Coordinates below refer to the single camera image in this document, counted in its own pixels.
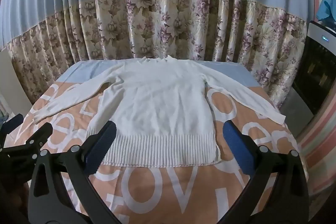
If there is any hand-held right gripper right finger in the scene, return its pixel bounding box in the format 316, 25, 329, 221
223, 120, 310, 224

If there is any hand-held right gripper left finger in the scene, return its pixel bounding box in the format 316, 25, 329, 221
28, 120, 124, 224

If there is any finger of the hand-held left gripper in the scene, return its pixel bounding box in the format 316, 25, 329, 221
0, 126, 54, 161
0, 114, 24, 138

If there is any white knit sweater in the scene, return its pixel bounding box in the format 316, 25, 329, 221
33, 55, 286, 168

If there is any white board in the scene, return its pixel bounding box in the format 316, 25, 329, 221
0, 49, 27, 119

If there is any orange blue lettered blanket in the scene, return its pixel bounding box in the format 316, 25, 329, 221
3, 59, 302, 224

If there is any black water dispenser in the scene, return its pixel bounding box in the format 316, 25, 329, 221
291, 20, 336, 119

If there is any blue floral curtain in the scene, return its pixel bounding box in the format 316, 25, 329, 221
0, 0, 309, 109

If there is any teal cloth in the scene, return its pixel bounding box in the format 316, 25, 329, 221
316, 0, 336, 22

